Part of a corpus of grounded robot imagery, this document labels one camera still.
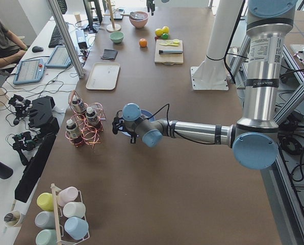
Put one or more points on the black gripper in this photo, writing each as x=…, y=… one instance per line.
x=149, y=4
x=133, y=138

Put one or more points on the blue round plate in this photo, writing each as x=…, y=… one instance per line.
x=145, y=114

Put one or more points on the orange fruit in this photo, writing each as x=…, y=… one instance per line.
x=143, y=42

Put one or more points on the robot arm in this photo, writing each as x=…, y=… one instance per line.
x=253, y=137

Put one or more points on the steel ice scoop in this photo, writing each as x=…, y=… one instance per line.
x=135, y=15

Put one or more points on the pink bowl of ice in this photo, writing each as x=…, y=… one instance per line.
x=139, y=23

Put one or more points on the tea bottle back right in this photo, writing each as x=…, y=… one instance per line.
x=92, y=119

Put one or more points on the tea bottle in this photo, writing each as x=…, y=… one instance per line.
x=78, y=105
x=92, y=119
x=73, y=133

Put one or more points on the lower whole lemon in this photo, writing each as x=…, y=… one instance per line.
x=159, y=32

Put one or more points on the whole lemon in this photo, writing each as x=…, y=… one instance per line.
x=165, y=29
x=159, y=32

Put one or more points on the upper whole lemon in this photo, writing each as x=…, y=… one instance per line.
x=165, y=29

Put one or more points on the green lime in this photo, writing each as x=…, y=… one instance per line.
x=164, y=36

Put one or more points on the tea bottle back left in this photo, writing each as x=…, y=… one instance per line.
x=78, y=105

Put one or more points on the tea bottle front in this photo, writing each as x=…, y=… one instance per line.
x=73, y=133

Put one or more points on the wooden cup tree stand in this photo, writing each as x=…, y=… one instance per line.
x=113, y=27

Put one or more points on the green bowl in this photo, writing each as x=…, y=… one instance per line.
x=116, y=37

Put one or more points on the cream rabbit tray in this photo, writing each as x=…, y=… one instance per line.
x=103, y=76

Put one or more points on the steel muddler black tip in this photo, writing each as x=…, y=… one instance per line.
x=169, y=52

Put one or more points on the wooden cutting board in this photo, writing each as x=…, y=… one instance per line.
x=168, y=59

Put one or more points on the grey folded cloth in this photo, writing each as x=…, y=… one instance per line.
x=109, y=54

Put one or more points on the white pillar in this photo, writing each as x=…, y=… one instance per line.
x=225, y=19

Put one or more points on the teach pendant far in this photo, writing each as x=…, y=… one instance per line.
x=59, y=59

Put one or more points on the teach pendant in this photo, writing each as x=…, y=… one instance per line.
x=29, y=71
x=59, y=59

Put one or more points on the black keyboard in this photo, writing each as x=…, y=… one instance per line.
x=56, y=38

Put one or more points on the teach pendant near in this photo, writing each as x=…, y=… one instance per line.
x=29, y=71

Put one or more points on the black computer mouse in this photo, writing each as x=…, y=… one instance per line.
x=37, y=49

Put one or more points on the cup rack with cups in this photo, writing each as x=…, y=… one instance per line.
x=63, y=217

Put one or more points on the seated person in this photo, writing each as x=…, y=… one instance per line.
x=12, y=48

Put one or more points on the copper wire bottle rack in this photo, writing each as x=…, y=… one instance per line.
x=90, y=134

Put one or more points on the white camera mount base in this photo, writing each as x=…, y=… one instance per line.
x=209, y=75

